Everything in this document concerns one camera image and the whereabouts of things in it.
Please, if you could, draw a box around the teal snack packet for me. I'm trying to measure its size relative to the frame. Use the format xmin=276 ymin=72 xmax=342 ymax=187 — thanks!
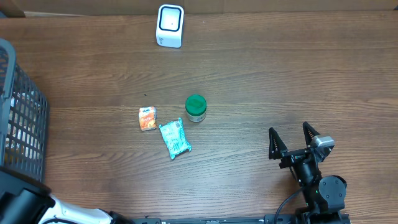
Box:
xmin=159 ymin=118 xmax=192 ymax=160

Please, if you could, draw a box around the green lid jar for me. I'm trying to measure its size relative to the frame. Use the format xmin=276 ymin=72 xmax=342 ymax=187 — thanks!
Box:
xmin=185 ymin=94 xmax=207 ymax=123

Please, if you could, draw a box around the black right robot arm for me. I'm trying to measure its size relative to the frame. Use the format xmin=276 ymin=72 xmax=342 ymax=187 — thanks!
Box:
xmin=264 ymin=122 xmax=351 ymax=224

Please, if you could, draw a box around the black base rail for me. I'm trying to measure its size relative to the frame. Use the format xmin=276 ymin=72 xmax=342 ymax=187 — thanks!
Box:
xmin=131 ymin=215 xmax=275 ymax=224

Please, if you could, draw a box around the white barcode scanner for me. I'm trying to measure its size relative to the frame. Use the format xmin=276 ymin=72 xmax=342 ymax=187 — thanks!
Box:
xmin=155 ymin=4 xmax=185 ymax=49

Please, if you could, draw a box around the orange tissue packet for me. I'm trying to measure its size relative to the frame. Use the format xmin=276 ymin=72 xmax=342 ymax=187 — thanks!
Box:
xmin=138 ymin=106 xmax=157 ymax=131

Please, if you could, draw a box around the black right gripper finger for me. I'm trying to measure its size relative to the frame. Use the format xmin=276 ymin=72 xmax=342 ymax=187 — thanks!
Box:
xmin=269 ymin=128 xmax=288 ymax=160
xmin=303 ymin=121 xmax=320 ymax=146

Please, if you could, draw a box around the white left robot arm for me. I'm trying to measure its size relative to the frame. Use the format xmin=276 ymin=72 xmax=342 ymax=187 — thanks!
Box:
xmin=1 ymin=167 xmax=134 ymax=224

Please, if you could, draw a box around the grey plastic mesh basket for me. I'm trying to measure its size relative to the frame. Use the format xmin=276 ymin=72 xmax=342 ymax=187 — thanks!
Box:
xmin=1 ymin=39 xmax=49 ymax=182

